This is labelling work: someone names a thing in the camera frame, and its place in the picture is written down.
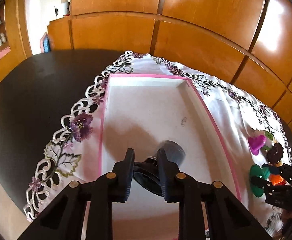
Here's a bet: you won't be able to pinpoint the orange toy blocks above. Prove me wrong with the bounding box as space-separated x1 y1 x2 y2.
268 174 286 186

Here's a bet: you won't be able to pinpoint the clear jar black lid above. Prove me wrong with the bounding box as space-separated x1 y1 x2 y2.
132 140 186 197

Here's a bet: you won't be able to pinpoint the green ribbed plastic holder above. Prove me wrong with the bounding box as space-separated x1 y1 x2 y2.
249 164 271 198

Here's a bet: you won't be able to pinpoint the magenta perforated plastic cap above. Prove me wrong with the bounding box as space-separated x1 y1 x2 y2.
248 134 266 155

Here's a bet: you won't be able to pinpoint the white green plug-in device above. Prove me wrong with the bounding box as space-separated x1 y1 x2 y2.
254 130 276 151

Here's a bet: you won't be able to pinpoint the white floral embroidered tablecloth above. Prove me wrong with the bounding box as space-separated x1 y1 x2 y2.
23 51 291 236

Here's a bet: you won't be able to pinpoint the pink blue item by cabinet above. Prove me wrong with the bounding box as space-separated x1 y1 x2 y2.
39 32 51 53

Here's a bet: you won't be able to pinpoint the wooden shelf door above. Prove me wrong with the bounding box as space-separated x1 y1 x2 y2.
0 0 32 82

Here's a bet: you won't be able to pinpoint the wooden wall cabinet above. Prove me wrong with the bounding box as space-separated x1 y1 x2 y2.
48 0 292 131

